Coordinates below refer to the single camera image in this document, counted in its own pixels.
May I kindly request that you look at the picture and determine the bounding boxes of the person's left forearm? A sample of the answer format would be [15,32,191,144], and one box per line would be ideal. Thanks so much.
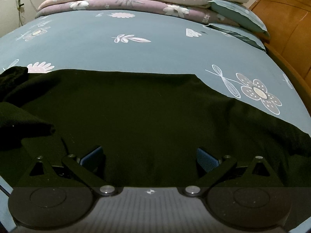
[0,66,55,150]

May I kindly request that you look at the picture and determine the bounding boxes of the thin wall cable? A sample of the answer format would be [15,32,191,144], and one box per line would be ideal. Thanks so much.
[0,0,37,28]

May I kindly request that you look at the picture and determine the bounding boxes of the flat teal pillow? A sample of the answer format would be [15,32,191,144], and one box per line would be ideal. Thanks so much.
[206,23,267,53]

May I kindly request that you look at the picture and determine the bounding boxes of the plump teal pillow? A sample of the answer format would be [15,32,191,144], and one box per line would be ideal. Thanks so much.
[208,0,271,38]

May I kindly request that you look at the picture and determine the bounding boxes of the black shorts with white drawstring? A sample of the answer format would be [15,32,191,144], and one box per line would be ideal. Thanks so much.
[0,69,311,188]

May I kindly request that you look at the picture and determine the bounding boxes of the wooden headboard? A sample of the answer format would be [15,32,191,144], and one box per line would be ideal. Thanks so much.
[247,0,311,98]

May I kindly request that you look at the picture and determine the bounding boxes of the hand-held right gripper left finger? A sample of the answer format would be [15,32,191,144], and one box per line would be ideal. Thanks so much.
[22,146,116,196]

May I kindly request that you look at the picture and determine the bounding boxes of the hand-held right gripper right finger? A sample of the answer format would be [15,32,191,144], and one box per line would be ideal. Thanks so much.
[182,147,280,196]

